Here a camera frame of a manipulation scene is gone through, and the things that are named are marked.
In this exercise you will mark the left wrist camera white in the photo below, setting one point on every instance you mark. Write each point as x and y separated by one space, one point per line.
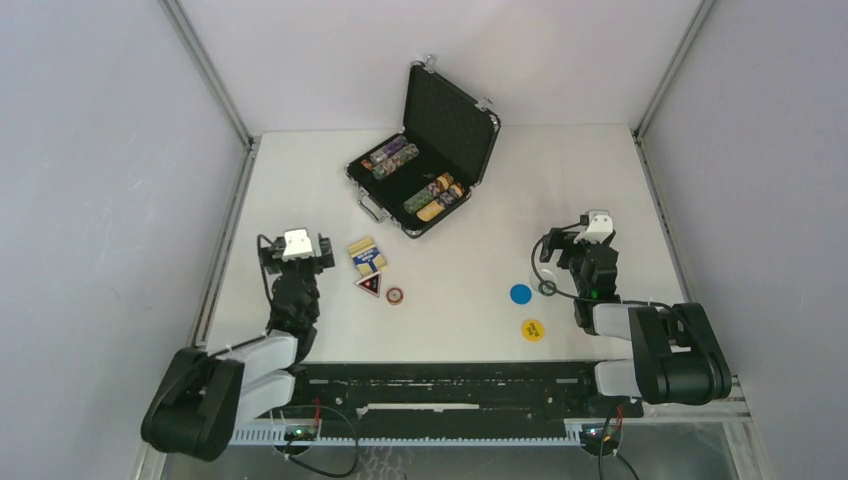
297 245

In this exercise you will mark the purple chip row far left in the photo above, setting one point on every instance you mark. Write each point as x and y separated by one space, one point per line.
384 152

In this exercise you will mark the playing card deck box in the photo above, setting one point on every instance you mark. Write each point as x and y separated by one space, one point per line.
367 257

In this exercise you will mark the green chip row inner left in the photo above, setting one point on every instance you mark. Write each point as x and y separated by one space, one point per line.
395 161

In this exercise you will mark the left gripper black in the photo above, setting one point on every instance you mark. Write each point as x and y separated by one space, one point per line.
275 264

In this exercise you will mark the blue round button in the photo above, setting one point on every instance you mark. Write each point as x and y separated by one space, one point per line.
520 294

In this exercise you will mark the yellow round button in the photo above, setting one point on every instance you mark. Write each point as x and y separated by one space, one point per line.
533 330

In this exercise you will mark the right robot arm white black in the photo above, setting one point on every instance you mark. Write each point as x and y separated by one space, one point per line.
676 357

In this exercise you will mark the yellow chip row far right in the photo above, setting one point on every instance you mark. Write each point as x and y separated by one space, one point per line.
435 207

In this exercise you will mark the red black triangular button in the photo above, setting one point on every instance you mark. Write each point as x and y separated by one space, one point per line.
371 284

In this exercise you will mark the black aluminium poker case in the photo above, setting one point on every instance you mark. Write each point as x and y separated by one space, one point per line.
454 132

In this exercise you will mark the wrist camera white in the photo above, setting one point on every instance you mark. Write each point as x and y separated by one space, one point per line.
297 245
598 227

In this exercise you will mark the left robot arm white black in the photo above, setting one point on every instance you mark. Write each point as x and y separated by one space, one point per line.
205 397

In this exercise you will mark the green orange chip row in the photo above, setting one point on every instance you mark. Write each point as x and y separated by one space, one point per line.
428 193

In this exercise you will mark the red white poker chip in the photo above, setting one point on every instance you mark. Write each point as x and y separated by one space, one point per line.
394 296

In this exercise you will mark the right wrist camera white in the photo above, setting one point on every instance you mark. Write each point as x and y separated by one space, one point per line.
598 227

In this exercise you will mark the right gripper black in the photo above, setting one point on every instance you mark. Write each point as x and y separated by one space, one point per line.
561 240

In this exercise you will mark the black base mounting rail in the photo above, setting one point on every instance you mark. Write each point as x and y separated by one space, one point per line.
452 401

